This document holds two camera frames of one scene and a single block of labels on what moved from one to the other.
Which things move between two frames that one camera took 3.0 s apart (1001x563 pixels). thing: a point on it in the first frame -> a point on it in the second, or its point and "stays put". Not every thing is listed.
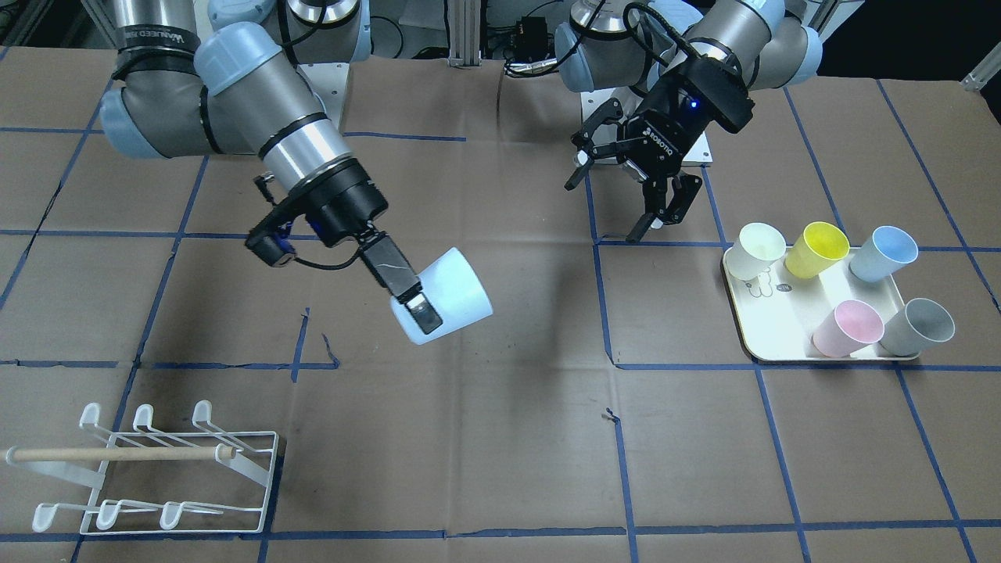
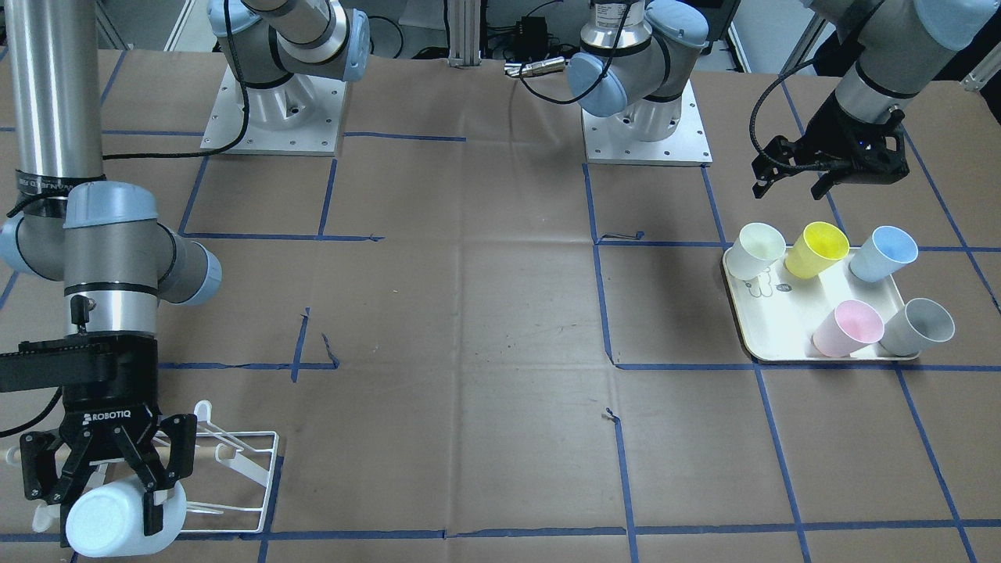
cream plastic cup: [758, 246] stays put
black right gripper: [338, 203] -> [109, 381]
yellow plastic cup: [822, 244] stays put
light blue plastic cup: [455, 293] -> [108, 520]
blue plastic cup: [886, 249] stays put
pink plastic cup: [852, 326] stays put
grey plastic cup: [920, 324] stays put
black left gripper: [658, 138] -> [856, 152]
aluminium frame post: [464, 34] stays put
